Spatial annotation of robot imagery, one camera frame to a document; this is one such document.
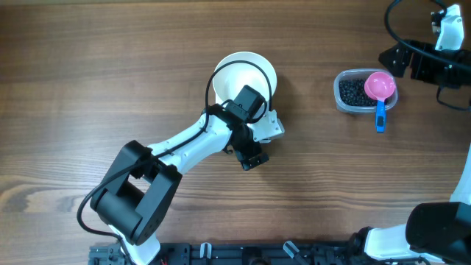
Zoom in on white bowl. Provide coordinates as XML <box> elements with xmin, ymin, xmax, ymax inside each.
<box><xmin>213</xmin><ymin>52</ymin><xmax>277</xmax><ymax>111</ymax></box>

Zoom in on pink scoop blue handle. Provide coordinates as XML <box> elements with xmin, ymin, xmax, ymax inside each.
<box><xmin>364</xmin><ymin>71</ymin><xmax>396</xmax><ymax>133</ymax></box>

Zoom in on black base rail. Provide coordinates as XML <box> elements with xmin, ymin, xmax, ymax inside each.
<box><xmin>87</xmin><ymin>241</ymin><xmax>431</xmax><ymax>265</ymax></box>

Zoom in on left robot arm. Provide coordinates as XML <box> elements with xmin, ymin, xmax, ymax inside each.
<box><xmin>86</xmin><ymin>85</ymin><xmax>270</xmax><ymax>264</ymax></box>

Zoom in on clear plastic container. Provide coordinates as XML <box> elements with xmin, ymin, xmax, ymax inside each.
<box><xmin>333</xmin><ymin>68</ymin><xmax>387</xmax><ymax>114</ymax></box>

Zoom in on black beans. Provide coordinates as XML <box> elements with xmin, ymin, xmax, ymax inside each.
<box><xmin>339</xmin><ymin>79</ymin><xmax>377</xmax><ymax>107</ymax></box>

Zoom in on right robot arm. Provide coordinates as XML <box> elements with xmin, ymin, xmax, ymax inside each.
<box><xmin>343</xmin><ymin>40</ymin><xmax>470</xmax><ymax>264</ymax></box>

